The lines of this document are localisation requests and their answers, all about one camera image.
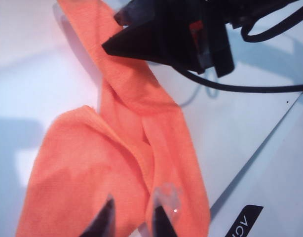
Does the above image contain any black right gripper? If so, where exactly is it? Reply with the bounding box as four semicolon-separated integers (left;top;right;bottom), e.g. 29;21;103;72
102;0;235;78

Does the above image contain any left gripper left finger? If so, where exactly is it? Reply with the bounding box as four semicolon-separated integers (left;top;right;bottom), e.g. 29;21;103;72
81;194;117;237

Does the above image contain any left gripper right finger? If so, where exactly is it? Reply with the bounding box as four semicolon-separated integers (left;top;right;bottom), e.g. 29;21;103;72
151;182;184;237

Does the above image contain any orange microfibre cloth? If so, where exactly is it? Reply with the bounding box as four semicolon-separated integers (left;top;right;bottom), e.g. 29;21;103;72
14;0;213;237

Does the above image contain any white robot base platform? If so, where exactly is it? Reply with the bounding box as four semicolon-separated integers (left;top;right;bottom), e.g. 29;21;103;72
208;91;303;237

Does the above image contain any looped black cable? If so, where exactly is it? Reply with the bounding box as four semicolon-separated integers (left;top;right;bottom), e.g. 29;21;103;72
229;0;303;44

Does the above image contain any long black cable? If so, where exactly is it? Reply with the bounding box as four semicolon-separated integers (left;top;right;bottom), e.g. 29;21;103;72
187;70;303;93

